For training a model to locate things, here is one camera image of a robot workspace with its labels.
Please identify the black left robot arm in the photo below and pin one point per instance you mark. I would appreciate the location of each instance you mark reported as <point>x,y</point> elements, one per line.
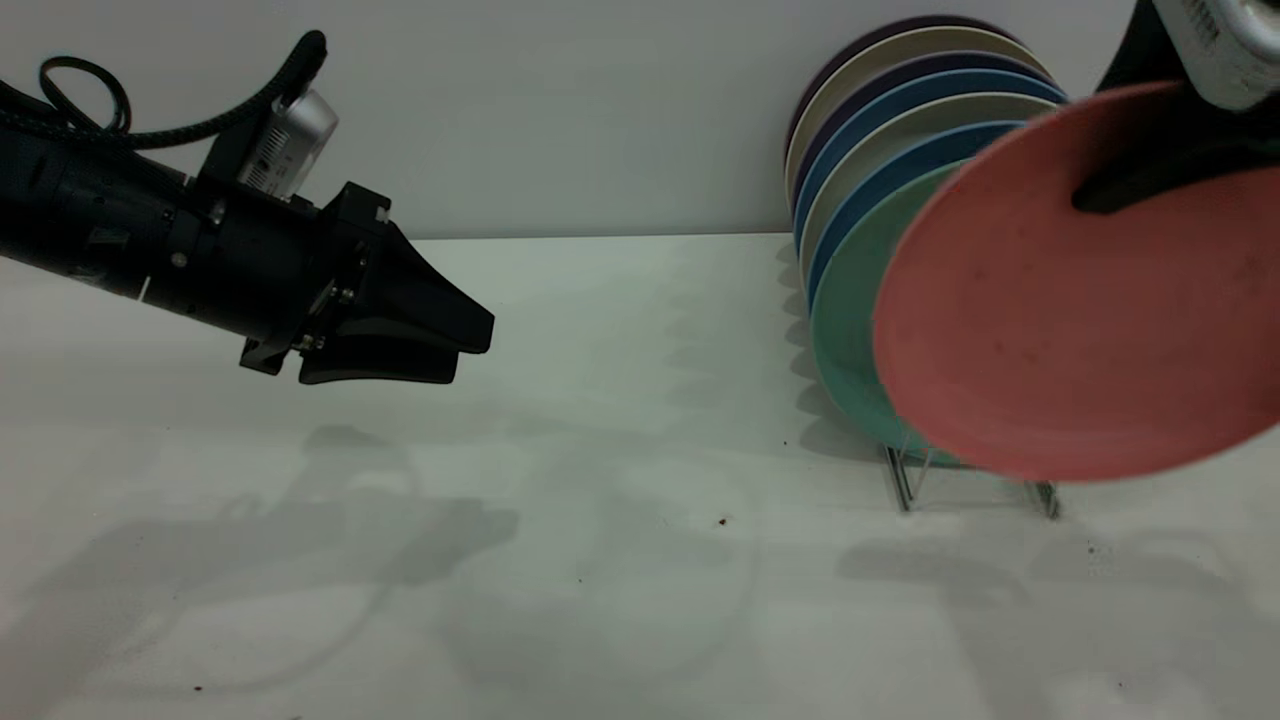
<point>70,210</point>

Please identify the blue round plate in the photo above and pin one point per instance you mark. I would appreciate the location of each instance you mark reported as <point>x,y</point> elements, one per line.
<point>900,170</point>
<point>940,84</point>

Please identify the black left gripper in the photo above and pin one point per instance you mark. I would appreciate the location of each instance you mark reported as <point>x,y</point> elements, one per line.
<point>270,270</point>

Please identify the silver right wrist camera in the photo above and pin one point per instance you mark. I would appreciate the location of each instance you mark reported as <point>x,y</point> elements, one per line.
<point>1225,45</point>

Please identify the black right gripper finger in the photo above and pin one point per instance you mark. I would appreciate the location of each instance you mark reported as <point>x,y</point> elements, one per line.
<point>1180,165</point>
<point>1140,55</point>

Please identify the dark purple round plate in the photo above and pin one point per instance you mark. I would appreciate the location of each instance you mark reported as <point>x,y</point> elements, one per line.
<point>930,61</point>
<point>880,32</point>

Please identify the beige round plate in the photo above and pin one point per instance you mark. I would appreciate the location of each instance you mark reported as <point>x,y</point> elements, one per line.
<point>930,40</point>
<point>940,112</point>

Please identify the pink round plate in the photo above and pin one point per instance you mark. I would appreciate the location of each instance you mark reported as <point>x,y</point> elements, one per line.
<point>1060,320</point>

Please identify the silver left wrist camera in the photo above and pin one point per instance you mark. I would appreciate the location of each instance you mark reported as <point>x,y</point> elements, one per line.
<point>292,140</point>

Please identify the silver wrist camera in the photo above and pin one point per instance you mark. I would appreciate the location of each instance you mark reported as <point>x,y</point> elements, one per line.
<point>292,140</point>
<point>1225,45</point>

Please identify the green round plate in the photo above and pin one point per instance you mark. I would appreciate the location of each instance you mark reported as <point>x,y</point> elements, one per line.
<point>850,330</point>

